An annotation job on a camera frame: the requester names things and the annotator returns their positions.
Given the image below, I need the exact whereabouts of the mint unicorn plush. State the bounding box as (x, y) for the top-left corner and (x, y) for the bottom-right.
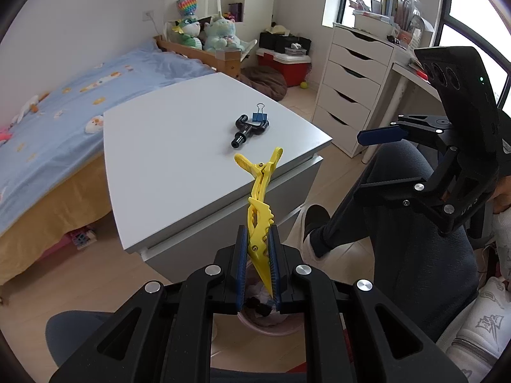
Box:
(203, 15), (243, 52)

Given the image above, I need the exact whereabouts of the pink trash bin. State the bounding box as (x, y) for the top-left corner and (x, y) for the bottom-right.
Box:
(237, 262), (303, 337)

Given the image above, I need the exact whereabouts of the brown bean bag cushion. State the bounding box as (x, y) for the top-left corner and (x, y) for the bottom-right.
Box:
(240, 66), (287, 101)

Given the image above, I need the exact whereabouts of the yellow plastic hair clip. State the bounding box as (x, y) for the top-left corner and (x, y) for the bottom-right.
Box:
(234, 147), (283, 306)

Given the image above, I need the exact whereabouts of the black storage bag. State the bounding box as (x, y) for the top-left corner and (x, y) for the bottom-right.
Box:
(258, 31), (312, 55)

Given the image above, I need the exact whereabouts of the white goose plush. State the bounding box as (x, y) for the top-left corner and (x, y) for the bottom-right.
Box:
(11, 92), (50, 126)

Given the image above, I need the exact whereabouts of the white drawer unit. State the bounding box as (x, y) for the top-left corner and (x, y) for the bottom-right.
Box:
(313, 25), (396, 157)

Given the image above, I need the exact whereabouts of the books and papers stack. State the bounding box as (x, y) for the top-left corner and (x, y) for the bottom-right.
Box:
(349, 0), (434, 49)

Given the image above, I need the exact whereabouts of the pink shark plush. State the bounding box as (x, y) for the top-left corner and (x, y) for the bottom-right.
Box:
(0, 130), (12, 145)

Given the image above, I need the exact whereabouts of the white nightstand with drawers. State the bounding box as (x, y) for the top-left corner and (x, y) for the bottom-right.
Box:
(103, 73), (331, 283)

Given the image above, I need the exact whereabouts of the white desk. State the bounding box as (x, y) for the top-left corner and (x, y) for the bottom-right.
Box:
(360, 61), (445, 164)

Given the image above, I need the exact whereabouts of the green dragon plush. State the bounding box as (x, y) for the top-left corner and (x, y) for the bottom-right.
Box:
(172, 16), (203, 50)

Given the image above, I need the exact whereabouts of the bed with blue blanket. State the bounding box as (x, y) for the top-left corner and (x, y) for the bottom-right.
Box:
(0, 34), (243, 288)

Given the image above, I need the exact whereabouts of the red cooler box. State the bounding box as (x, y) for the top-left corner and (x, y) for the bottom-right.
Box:
(256, 49), (312, 86)

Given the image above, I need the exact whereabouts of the blue binder clip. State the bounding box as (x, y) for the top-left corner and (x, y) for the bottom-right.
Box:
(252, 102), (268, 124)

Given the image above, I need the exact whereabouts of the black Y-shaped massager head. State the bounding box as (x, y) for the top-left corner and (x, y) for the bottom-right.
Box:
(230, 114), (269, 149)

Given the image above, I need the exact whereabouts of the black camera module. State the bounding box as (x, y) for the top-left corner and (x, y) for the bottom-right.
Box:
(415, 46), (501, 176)

